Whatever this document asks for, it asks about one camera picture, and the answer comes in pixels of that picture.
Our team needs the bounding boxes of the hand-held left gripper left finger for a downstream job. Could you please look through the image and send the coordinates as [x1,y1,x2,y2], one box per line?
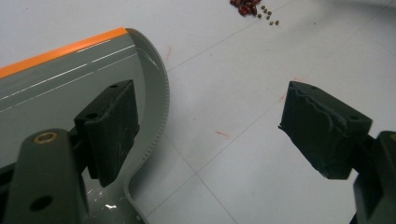
[74,79,140,189]

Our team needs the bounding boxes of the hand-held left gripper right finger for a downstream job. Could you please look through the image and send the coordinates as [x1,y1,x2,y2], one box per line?
[278,80,374,181]

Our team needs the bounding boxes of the grey dustpan with orange edge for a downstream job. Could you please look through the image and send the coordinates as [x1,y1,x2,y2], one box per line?
[0,27,171,224]

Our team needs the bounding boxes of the small green beans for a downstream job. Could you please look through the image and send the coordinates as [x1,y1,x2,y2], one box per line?
[257,5,280,27]

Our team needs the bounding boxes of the pile of red beans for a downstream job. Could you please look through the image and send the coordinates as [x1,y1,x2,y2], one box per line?
[229,0,262,17]

